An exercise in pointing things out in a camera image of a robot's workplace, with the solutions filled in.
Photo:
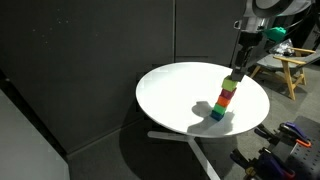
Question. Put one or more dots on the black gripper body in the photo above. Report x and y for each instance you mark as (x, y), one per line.
(248, 50)

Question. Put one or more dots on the lime yellow block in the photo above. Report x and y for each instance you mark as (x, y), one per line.
(229, 84)

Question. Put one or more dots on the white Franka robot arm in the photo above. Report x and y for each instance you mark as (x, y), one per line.
(266, 13)

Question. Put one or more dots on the purple block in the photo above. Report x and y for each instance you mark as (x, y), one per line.
(228, 93)

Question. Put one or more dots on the orange block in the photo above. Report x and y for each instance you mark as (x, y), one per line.
(223, 101)

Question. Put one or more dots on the green block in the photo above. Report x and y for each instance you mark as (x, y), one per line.
(219, 109)

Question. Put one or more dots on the blue block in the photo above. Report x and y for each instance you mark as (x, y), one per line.
(217, 115)

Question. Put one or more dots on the clear plastic bag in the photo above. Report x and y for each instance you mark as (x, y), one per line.
(282, 47)

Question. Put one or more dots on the purple spring clamp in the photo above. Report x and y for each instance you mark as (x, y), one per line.
(275, 163)
(296, 135)

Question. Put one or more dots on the white table base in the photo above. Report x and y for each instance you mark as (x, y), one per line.
(196, 150)

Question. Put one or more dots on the perforated metal plate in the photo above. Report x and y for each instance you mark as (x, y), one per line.
(305, 163)

